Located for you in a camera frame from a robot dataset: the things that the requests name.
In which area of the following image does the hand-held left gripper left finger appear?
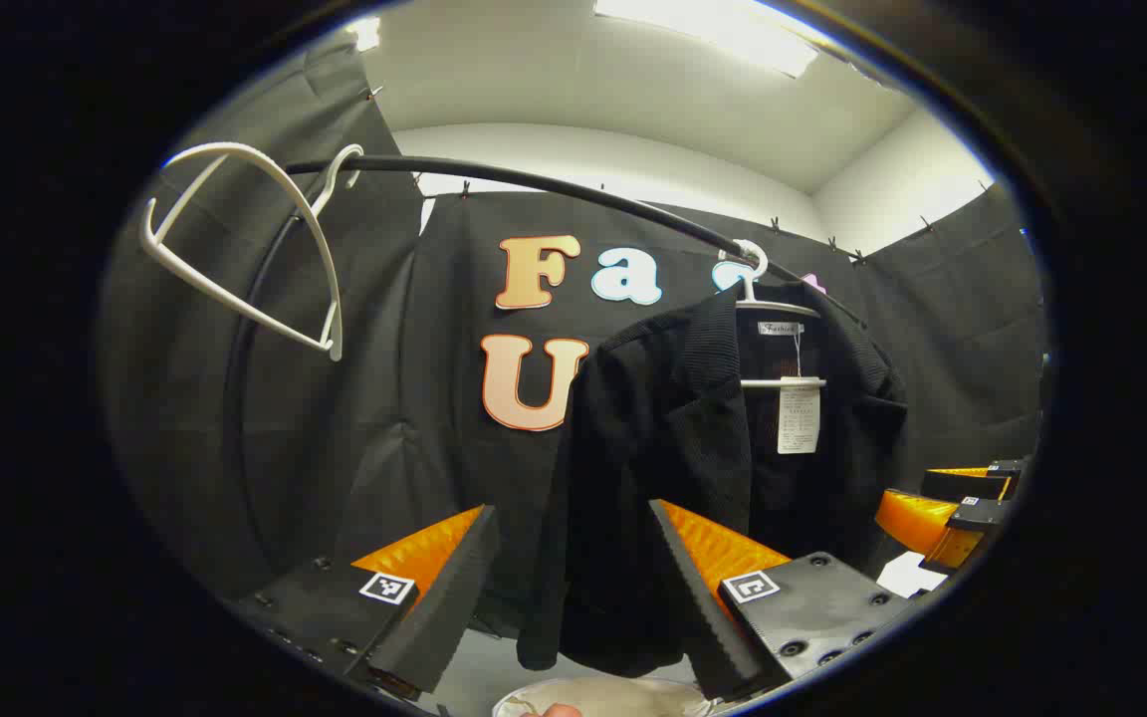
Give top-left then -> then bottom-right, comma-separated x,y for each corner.
233,503 -> 501,696

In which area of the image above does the white plastic clothes hanger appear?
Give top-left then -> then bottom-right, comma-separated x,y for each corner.
716,239 -> 828,389
140,141 -> 365,362

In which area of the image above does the black backdrop cloth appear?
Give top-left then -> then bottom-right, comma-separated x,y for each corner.
101,40 -> 1047,638

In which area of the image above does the black knit jacket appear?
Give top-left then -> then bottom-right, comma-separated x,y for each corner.
517,282 -> 910,680

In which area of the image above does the black metal clothes rack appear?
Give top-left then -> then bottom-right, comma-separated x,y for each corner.
223,154 -> 870,569

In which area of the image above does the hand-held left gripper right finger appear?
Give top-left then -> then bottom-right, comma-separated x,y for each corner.
647,498 -> 920,704

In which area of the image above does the white fabric laundry hamper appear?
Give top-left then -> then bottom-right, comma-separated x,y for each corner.
492,677 -> 719,717

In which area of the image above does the large ceiling light panel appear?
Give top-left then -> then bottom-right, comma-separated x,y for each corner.
593,0 -> 818,79

